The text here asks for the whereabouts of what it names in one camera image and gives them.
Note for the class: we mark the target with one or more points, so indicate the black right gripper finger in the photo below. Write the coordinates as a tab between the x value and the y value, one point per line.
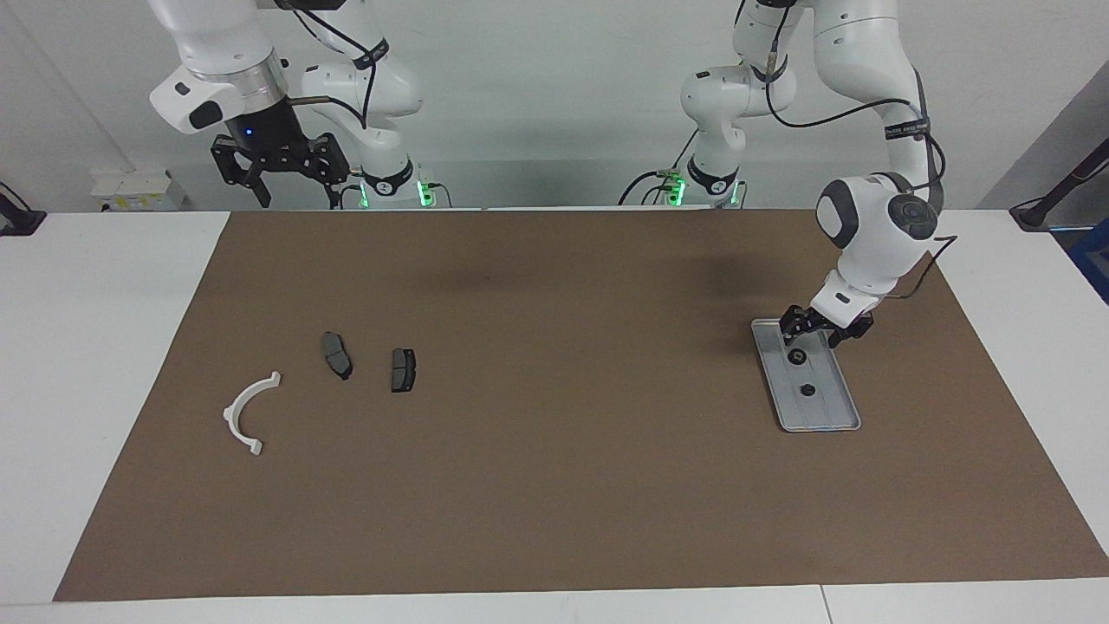
329	160
236	160

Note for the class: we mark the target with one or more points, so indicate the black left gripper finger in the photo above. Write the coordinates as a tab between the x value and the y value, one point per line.
851	332
793	322

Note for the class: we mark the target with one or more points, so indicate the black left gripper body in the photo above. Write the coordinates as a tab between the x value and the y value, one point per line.
823	321

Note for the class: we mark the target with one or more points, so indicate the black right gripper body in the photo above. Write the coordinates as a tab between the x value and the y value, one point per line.
264	139

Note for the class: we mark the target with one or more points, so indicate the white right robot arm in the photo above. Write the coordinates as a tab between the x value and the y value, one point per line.
217	52

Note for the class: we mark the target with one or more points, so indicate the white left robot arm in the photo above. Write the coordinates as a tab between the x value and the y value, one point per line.
866	243

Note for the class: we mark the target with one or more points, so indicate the silver metal tray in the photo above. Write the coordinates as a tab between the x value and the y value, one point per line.
827	412

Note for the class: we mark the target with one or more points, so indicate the white power strip box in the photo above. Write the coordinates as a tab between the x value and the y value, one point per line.
139	191

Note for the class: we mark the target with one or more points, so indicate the dark curved brake pad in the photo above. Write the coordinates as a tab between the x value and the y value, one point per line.
336	355

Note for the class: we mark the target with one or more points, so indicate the dark rectangular brake pad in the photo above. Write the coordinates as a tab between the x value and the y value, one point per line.
403	371

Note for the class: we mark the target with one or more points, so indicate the black table clamp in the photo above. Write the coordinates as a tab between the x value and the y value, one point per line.
17	221

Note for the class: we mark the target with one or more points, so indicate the brown table mat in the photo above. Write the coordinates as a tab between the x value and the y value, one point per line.
554	451

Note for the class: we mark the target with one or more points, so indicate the white semicircular plastic bracket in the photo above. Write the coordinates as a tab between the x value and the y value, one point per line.
236	414

